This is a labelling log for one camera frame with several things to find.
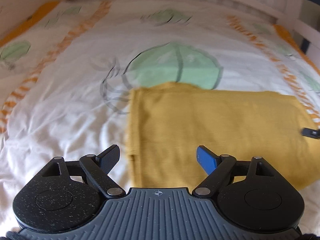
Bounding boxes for mustard yellow knit sweater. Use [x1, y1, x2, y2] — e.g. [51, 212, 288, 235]
[126, 83, 319, 189]

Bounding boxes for white patterned duvet cover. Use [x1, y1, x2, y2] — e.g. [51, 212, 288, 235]
[1, 0, 319, 235]

